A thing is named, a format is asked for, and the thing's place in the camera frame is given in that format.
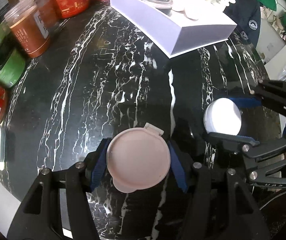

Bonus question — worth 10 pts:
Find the pale blue white jar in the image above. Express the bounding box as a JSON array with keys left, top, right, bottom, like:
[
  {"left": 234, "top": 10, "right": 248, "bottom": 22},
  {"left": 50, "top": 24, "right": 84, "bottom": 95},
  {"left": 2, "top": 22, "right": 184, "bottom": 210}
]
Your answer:
[{"left": 203, "top": 98, "right": 242, "bottom": 135}]

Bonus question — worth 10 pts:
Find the pink round compact case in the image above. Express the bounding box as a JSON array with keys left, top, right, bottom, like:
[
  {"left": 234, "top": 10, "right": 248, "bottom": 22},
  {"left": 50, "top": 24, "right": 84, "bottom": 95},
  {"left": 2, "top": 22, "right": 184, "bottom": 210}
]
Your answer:
[{"left": 106, "top": 123, "right": 170, "bottom": 193}]

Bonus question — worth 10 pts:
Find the pink cosmetic jar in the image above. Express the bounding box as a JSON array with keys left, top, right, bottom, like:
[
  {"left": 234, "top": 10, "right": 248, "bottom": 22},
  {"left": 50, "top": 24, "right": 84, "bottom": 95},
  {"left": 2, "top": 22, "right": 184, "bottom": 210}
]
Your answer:
[{"left": 184, "top": 7, "right": 200, "bottom": 21}]

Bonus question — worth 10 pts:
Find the cream white cosmetic jar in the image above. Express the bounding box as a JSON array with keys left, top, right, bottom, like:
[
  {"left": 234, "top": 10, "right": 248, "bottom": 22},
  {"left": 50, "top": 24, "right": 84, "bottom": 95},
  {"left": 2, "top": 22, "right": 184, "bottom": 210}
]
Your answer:
[{"left": 172, "top": 1, "right": 186, "bottom": 12}]

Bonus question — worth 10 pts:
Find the dark navy cap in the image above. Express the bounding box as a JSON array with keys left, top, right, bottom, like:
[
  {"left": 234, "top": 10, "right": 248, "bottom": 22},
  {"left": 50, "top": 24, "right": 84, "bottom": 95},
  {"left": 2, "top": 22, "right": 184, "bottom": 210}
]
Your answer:
[{"left": 224, "top": 0, "right": 261, "bottom": 47}]

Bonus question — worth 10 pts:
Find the white open gift box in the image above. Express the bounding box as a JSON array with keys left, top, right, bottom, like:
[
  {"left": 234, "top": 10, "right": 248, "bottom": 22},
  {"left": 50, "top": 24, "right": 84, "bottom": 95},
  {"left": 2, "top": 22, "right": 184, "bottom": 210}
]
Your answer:
[{"left": 110, "top": 0, "right": 237, "bottom": 59}]

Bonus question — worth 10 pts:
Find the lower green jar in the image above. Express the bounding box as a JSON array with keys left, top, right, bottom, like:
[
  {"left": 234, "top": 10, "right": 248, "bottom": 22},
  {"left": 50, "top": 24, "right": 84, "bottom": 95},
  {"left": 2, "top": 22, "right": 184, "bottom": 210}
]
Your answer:
[{"left": 0, "top": 48, "right": 26, "bottom": 88}]

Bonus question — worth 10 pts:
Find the orange powder plastic jar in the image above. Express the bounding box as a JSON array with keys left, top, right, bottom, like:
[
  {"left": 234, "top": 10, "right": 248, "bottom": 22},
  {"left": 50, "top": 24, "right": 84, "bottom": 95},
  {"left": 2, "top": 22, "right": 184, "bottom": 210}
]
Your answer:
[{"left": 4, "top": 0, "right": 50, "bottom": 58}]

